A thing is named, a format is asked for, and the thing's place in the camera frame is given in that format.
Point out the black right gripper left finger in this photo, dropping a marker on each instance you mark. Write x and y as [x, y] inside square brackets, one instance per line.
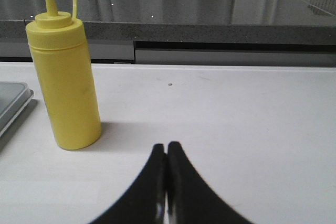
[144, 200]

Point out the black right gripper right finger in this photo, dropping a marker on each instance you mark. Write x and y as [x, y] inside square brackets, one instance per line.
[190, 199]

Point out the yellow squeeze bottle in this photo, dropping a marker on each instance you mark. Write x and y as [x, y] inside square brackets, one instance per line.
[60, 52]

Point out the grey digital kitchen scale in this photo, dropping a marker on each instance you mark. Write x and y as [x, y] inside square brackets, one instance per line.
[15, 96]

